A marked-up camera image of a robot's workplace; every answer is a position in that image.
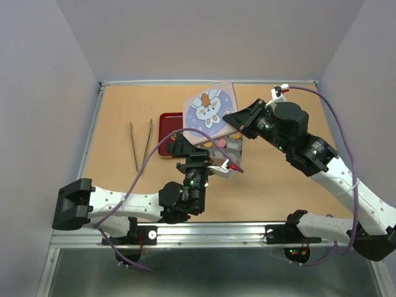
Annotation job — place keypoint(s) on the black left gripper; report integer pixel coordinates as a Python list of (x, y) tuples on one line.
[(180, 148)]

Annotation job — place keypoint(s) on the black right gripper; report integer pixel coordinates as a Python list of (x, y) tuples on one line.
[(245, 119)]

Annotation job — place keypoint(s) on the square cookie tin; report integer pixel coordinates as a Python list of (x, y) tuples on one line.
[(234, 148)]

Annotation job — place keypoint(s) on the pink round cookie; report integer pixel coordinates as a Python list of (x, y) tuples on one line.
[(222, 143)]

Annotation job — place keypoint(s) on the silver tin lid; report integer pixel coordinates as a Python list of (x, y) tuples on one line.
[(205, 111)]

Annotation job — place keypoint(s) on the silver metal tongs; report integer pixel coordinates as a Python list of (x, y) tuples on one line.
[(141, 154)]

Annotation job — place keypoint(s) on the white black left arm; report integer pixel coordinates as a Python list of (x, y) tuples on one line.
[(82, 205)]

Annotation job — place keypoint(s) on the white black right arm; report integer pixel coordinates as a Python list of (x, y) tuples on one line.
[(372, 233)]

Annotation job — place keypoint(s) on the red rectangular tray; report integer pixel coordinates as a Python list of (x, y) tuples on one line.
[(168, 123)]

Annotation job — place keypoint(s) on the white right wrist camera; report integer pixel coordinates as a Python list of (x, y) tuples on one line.
[(278, 95)]

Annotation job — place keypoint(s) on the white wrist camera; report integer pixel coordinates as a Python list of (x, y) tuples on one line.
[(226, 170), (278, 95)]

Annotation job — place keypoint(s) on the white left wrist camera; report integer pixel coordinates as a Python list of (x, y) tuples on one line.
[(226, 170)]

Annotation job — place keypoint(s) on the aluminium front rail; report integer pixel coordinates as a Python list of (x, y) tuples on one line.
[(185, 235)]

